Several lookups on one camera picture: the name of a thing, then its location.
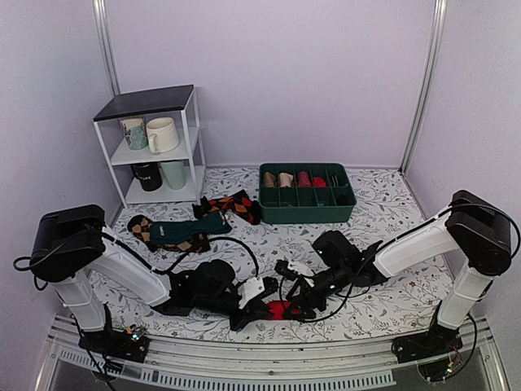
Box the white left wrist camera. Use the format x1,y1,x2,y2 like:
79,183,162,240
237,277,265,310

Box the white shelf rack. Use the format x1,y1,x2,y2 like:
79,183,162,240
93,85,206,208

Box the dark teal sock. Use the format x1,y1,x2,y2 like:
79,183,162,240
149,212,232,245

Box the cream mug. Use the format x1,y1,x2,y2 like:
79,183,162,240
146,117,179,155

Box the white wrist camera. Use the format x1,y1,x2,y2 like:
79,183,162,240
237,277,265,310
288,261,314,287

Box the beige rolled sock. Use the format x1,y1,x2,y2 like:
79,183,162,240
278,172,294,188

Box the floral table cloth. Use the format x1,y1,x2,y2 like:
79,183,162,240
90,169,452,344

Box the mint green mug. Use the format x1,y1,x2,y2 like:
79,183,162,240
160,160,186,191

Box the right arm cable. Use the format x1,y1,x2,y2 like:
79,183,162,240
278,260,375,323

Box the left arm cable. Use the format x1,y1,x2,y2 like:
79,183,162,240
150,236,260,282

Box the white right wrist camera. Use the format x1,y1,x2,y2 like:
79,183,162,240
288,261,314,287

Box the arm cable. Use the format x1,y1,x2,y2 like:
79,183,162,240
150,236,260,282
278,260,375,323

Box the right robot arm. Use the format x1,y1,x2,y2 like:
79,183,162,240
276,190,520,355

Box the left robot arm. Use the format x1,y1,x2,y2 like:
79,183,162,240
29,204,278,354

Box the aluminium corner post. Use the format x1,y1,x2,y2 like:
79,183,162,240
400,0,448,176
92,0,120,96

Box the teal patterned mug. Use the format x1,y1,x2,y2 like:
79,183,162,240
120,116,148,151

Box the aluminium front rail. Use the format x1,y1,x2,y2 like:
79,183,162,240
34,315,510,391

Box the left aluminium corner post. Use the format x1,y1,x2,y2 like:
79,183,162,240
92,0,120,96

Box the black orange argyle sock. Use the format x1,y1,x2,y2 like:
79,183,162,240
192,190,261,225

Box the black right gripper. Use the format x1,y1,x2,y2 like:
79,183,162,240
282,263,352,319

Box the black mug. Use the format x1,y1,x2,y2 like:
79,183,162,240
131,162,163,191

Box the brown argyle sock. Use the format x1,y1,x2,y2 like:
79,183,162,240
127,215,210,253

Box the maroon rolled sock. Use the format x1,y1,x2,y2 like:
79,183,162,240
297,171,313,187

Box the green divided organizer box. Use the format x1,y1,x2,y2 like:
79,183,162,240
259,163,357,224

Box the right aluminium corner post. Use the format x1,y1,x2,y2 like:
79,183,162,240
400,0,448,176

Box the red sock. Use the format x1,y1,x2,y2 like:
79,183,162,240
313,177,328,188
268,301,286,320

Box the tan rolled sock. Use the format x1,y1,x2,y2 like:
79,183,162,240
263,172,277,188

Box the red rolled sock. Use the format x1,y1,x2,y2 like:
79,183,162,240
313,177,328,188

